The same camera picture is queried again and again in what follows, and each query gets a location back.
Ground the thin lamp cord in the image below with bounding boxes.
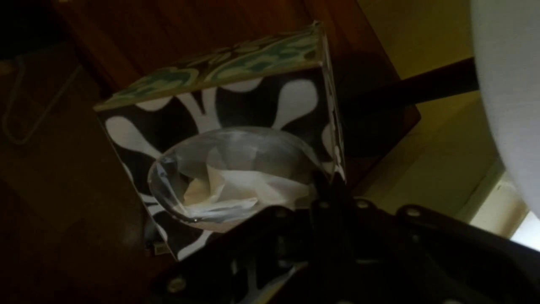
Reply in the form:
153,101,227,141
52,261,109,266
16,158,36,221
1,59,80,146

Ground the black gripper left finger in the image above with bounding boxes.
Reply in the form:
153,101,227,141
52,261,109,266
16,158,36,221
146,202,339,304

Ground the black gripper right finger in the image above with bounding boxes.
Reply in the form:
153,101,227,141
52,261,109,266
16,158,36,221
312,168,540,304

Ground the patterned cube tissue box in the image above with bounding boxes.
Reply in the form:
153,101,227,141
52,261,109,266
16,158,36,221
90,20,347,263

